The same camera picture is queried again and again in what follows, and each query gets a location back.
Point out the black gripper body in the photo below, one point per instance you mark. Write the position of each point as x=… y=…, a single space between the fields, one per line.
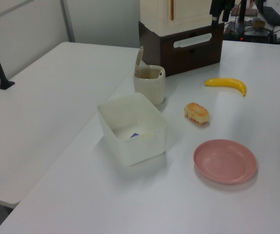
x=218 y=6

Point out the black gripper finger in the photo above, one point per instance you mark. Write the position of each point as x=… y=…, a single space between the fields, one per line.
x=215 y=22
x=226 y=16

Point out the black upright stand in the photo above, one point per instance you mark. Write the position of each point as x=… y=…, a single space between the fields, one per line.
x=242 y=12

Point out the cream toy cabinet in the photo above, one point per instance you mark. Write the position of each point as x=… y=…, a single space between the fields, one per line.
x=183 y=14

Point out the black electronic equipment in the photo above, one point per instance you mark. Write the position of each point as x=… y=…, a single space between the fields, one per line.
x=254 y=34

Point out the small cardboard box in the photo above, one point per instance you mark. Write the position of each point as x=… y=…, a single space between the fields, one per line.
x=258 y=23

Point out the dark brown storage box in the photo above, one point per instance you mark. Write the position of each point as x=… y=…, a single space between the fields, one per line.
x=191 y=58

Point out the black laptop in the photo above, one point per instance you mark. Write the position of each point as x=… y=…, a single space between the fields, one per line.
x=271 y=14

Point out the yellow banana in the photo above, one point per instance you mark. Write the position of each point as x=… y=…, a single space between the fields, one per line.
x=227 y=82

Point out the golden bread loaf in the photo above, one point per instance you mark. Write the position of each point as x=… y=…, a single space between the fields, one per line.
x=197 y=113

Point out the cream mug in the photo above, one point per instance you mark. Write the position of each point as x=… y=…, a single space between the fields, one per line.
x=149 y=90

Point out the pink plastic plate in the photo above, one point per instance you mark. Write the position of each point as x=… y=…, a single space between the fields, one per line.
x=225 y=162

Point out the white plastic storage container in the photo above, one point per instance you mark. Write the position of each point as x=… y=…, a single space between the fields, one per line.
x=139 y=151

